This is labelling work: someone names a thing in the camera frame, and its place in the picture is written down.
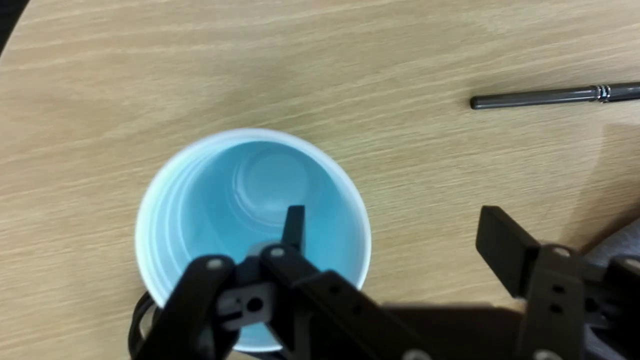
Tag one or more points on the grey sweatshirt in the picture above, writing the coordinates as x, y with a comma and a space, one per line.
623, 244

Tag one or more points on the blue plastic cup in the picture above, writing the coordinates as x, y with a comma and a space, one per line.
201, 201

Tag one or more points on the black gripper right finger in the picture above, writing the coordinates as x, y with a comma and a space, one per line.
552, 300

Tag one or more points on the black marker pen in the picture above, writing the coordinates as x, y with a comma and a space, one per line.
532, 99

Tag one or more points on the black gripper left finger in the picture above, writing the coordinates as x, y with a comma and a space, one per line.
321, 300

